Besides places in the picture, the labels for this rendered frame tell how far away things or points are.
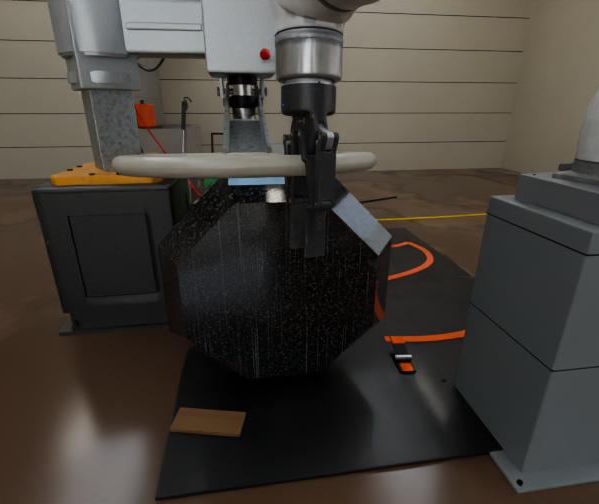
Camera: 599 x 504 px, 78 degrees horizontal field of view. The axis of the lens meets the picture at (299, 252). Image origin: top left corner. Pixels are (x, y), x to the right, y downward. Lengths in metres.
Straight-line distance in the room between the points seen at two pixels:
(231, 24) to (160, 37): 0.76
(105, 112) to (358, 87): 5.38
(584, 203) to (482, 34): 6.83
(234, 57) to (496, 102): 7.06
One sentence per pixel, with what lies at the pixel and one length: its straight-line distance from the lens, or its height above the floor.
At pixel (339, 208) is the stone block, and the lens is 1.29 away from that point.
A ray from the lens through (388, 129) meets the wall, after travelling 7.16.
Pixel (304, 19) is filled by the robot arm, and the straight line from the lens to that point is 0.53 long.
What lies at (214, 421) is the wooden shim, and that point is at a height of 0.03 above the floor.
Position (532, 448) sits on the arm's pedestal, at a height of 0.12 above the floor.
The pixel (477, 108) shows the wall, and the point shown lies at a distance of 7.89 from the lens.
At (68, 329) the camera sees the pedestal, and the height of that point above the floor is 0.02.
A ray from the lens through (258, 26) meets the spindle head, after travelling 1.33.
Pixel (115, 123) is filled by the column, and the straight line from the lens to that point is 2.09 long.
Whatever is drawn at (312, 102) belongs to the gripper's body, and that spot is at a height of 1.08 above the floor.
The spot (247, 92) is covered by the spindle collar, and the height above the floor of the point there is 1.12.
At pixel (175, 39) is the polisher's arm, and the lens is 2.02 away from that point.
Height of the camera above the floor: 1.07
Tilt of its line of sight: 21 degrees down
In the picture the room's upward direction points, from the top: straight up
